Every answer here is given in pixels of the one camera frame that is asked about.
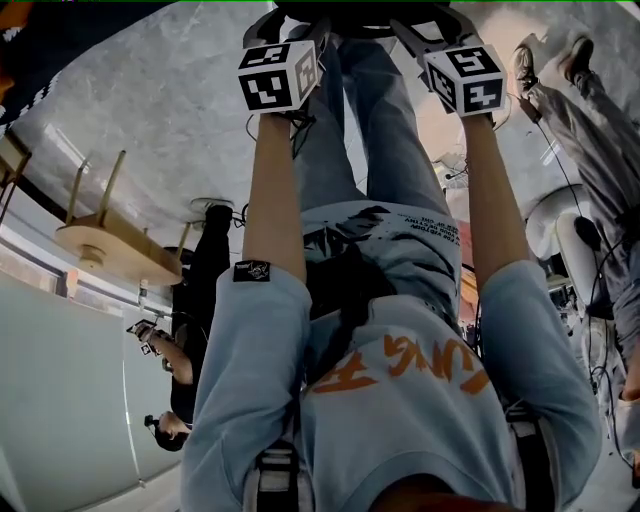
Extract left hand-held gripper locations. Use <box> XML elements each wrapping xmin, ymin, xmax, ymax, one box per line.
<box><xmin>237</xmin><ymin>9</ymin><xmax>332</xmax><ymax>114</ymax></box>

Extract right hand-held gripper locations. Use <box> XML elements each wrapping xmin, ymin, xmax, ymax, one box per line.
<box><xmin>389</xmin><ymin>7</ymin><xmax>506</xmax><ymax>119</ymax></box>

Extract person's right forearm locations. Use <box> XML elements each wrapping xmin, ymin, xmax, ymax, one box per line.
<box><xmin>458</xmin><ymin>113</ymin><xmax>532</xmax><ymax>297</ymax></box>

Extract person's left forearm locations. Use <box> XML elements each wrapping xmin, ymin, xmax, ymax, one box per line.
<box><xmin>241</xmin><ymin>110</ymin><xmax>308</xmax><ymax>282</ymax></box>

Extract person's blue jeans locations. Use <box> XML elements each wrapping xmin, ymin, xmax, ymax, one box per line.
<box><xmin>291</xmin><ymin>35</ymin><xmax>452</xmax><ymax>222</ymax></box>

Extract white round chair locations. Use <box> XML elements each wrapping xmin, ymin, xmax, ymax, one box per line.
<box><xmin>523</xmin><ymin>183</ymin><xmax>617</xmax><ymax>312</ymax></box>

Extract round wooden table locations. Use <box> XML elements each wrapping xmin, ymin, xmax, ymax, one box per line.
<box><xmin>53</xmin><ymin>148</ymin><xmax>194</xmax><ymax>287</ymax></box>

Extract wooden shelf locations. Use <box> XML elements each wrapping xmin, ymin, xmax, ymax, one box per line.
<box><xmin>0</xmin><ymin>132</ymin><xmax>33</xmax><ymax>224</ymax></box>

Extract person's light blue shirt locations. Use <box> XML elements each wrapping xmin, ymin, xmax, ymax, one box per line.
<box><xmin>179</xmin><ymin>201</ymin><xmax>605</xmax><ymax>512</ymax></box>

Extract grey frosted glass panel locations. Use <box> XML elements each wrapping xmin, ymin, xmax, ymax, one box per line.
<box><xmin>0</xmin><ymin>273</ymin><xmax>145</xmax><ymax>512</ymax></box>

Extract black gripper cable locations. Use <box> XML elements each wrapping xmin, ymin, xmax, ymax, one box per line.
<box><xmin>244</xmin><ymin>109</ymin><xmax>318</xmax><ymax>161</ymax></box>

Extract black grey harness strap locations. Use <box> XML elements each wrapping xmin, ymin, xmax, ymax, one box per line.
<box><xmin>251</xmin><ymin>438</ymin><xmax>302</xmax><ymax>512</ymax></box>
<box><xmin>503</xmin><ymin>403</ymin><xmax>557</xmax><ymax>512</ymax></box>

